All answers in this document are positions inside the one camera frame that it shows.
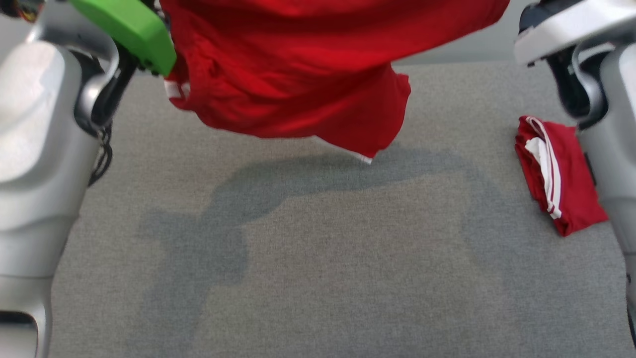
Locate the grey fabric sofa cushion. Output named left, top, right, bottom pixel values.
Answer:
left=47, top=60, right=636, bottom=358

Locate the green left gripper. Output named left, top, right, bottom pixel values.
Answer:
left=70, top=0, right=177, bottom=77

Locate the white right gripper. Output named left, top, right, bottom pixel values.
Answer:
left=514, top=0, right=636, bottom=66

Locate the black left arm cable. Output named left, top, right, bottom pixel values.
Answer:
left=88, top=124, right=114, bottom=188

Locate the red jersey with number print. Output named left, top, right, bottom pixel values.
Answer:
left=159, top=0, right=511, bottom=165

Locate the red garment with white stripes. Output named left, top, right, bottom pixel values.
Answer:
left=514, top=115, right=610, bottom=237

